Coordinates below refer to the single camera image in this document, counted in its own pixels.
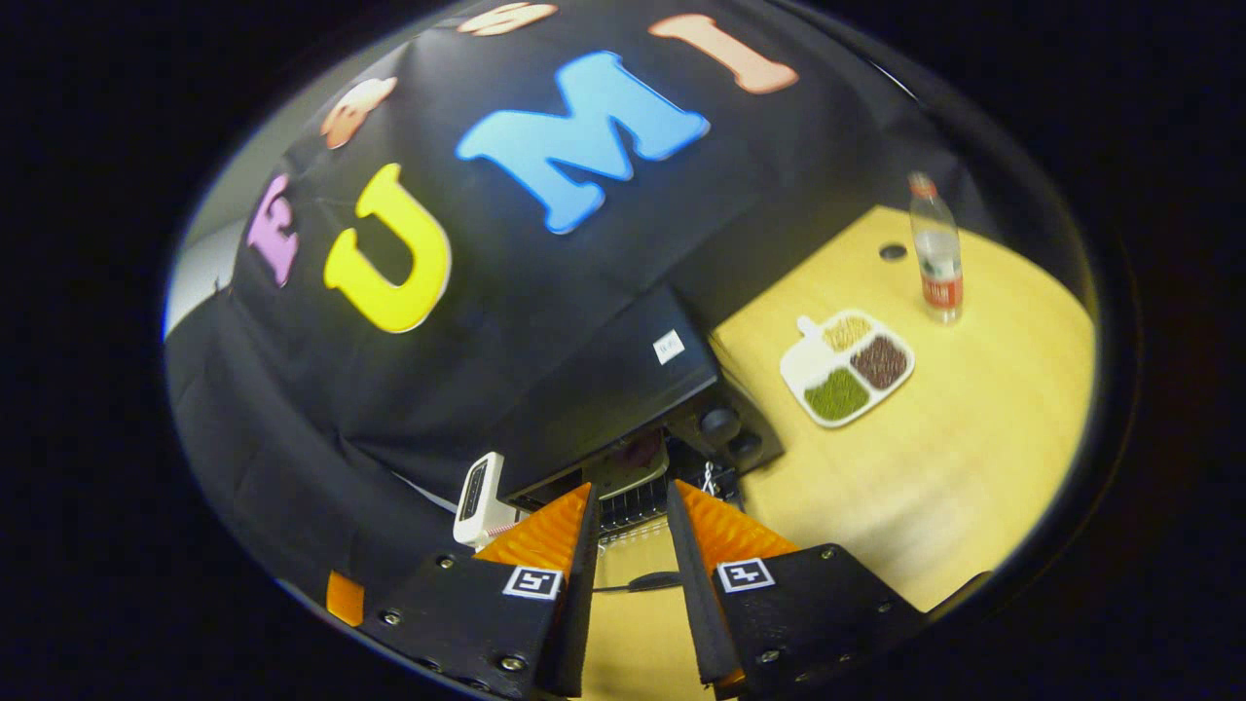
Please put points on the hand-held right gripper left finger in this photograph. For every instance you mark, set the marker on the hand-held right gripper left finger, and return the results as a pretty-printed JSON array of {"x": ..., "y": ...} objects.
[{"x": 582, "y": 584}]

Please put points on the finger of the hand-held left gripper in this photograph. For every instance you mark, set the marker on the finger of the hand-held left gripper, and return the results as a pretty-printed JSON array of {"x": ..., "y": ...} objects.
[{"x": 345, "y": 599}]

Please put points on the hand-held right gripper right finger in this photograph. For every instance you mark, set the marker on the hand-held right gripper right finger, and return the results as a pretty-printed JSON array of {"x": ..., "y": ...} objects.
[{"x": 693, "y": 594}]

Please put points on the black electric oven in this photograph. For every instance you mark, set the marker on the black electric oven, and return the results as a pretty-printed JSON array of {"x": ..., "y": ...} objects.
[{"x": 604, "y": 389}]

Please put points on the white sectioned tray of grains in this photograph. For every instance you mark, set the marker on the white sectioned tray of grains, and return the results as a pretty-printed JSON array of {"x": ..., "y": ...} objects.
[{"x": 837, "y": 394}]

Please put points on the white device with dark screen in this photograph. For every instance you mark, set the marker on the white device with dark screen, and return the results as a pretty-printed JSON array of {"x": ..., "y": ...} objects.
[{"x": 477, "y": 497}]

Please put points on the black backdrop cloth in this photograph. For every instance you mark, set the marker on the black backdrop cloth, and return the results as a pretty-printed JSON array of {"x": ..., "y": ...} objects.
[{"x": 487, "y": 282}]

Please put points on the clear plastic water bottle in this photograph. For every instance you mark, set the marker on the clear plastic water bottle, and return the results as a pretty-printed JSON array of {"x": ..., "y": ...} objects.
[{"x": 939, "y": 263}]

